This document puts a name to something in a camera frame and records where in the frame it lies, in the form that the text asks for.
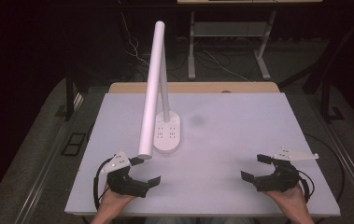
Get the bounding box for metal-framed desk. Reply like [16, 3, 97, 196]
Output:
[177, 0, 323, 82]

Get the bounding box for black floor frame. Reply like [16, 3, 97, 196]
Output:
[60, 132, 87, 157]

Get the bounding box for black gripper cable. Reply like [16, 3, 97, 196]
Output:
[297, 133, 347, 204]
[92, 158, 114, 210]

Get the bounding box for black upright stand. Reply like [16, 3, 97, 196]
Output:
[54, 59, 77, 122]

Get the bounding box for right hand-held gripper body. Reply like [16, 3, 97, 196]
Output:
[253, 147, 319, 192]

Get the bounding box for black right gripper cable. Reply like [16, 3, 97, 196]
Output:
[297, 133, 347, 204]

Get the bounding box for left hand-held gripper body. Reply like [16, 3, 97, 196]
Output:
[100, 149, 150, 199]

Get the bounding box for black tripod stand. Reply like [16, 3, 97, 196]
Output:
[276, 8, 354, 124]

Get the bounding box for person's right hand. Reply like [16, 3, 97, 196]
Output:
[264, 183, 309, 217]

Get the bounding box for white desk lamp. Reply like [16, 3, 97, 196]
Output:
[136, 20, 182, 161]

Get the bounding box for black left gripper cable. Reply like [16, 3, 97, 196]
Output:
[92, 158, 114, 210]

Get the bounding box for person's left hand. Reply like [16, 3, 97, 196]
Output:
[97, 183, 137, 217]

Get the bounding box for white floor cable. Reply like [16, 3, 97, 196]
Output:
[120, 10, 252, 83]

